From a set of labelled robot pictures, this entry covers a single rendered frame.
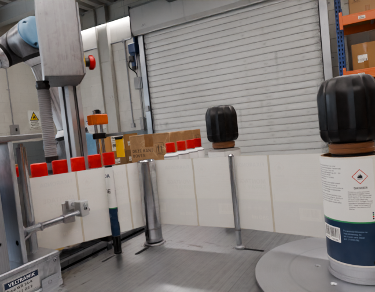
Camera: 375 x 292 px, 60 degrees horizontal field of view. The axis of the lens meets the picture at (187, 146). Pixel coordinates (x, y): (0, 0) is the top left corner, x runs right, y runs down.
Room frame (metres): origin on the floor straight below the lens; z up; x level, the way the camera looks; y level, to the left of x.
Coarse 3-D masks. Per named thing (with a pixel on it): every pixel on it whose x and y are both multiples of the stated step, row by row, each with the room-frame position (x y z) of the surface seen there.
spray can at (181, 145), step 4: (180, 144) 1.17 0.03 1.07; (184, 144) 1.18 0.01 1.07; (180, 148) 1.17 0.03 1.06; (184, 148) 1.17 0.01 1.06; (176, 152) 1.18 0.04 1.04; (180, 152) 1.17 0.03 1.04; (184, 152) 1.17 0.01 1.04; (188, 152) 1.18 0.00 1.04; (180, 156) 1.16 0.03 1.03; (184, 156) 1.16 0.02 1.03; (188, 156) 1.17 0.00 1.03
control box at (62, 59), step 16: (48, 0) 0.80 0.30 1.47; (64, 0) 0.81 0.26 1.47; (48, 16) 0.80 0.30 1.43; (64, 16) 0.81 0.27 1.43; (48, 32) 0.79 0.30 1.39; (64, 32) 0.81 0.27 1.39; (80, 32) 0.83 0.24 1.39; (48, 48) 0.79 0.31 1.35; (64, 48) 0.81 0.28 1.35; (80, 48) 0.83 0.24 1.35; (48, 64) 0.79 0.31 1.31; (64, 64) 0.81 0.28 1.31; (80, 64) 0.82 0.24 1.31; (48, 80) 0.84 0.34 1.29; (64, 80) 0.86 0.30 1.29; (80, 80) 0.89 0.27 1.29
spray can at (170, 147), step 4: (168, 144) 1.12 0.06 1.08; (172, 144) 1.12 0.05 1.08; (168, 148) 1.12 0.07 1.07; (172, 148) 1.12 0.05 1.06; (168, 152) 1.12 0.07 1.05; (172, 152) 1.12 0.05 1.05; (164, 156) 1.12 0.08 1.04; (168, 156) 1.11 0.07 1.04; (172, 156) 1.11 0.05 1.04; (176, 156) 1.11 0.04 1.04
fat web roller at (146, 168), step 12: (144, 168) 0.70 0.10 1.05; (144, 180) 0.70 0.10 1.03; (144, 192) 0.70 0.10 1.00; (156, 192) 0.71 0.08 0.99; (144, 204) 0.70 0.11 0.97; (156, 204) 0.70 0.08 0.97; (144, 216) 0.70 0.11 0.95; (156, 216) 0.70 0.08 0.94; (156, 228) 0.70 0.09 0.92; (156, 240) 0.70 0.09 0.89
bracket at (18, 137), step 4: (0, 136) 0.49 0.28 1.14; (4, 136) 0.49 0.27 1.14; (8, 136) 0.50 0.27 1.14; (12, 136) 0.50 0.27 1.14; (16, 136) 0.51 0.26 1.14; (20, 136) 0.51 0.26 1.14; (24, 136) 0.52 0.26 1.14; (28, 136) 0.53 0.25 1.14; (32, 136) 0.53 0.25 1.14; (36, 136) 0.54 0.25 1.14; (40, 136) 0.54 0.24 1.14; (0, 140) 0.49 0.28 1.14; (4, 140) 0.49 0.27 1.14; (8, 140) 0.50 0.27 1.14; (12, 140) 0.51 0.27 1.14; (16, 140) 0.55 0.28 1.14
